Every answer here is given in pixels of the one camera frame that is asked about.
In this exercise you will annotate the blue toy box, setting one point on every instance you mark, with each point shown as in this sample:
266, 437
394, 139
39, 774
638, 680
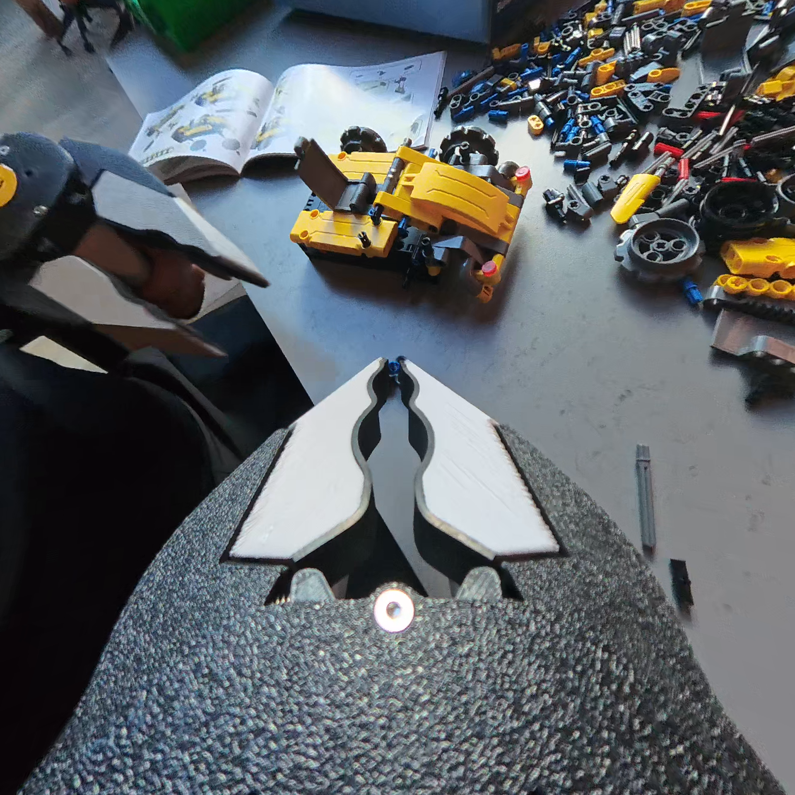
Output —
398, 15

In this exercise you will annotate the person's legs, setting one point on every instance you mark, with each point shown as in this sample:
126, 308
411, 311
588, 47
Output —
99, 497

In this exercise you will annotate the yellow toy brick vehicle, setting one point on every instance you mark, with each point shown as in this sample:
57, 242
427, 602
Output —
435, 199

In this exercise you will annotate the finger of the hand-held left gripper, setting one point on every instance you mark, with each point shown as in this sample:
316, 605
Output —
162, 224
118, 304

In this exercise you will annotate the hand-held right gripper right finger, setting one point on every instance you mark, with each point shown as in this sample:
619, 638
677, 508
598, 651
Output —
485, 491

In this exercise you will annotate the green plastic bin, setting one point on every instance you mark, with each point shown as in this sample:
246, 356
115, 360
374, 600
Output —
186, 19

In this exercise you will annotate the small black brick piece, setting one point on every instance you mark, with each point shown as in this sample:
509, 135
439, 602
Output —
681, 584

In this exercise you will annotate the pile of loose toy bricks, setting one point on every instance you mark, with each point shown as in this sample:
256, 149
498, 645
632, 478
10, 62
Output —
671, 162

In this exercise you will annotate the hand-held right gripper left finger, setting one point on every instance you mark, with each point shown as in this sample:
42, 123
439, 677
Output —
304, 485

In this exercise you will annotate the grey desk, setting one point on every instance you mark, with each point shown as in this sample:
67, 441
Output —
559, 373

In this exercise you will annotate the black office chair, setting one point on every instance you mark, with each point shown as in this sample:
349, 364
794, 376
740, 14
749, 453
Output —
93, 19

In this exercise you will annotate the blue brick pin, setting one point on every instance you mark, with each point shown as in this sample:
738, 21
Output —
394, 365

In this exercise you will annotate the grey brick axle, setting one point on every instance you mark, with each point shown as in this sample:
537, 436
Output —
645, 497

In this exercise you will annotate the person's left hand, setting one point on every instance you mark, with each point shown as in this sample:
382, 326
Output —
162, 280

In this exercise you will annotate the building instruction booklet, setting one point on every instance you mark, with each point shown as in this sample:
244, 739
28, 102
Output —
323, 106

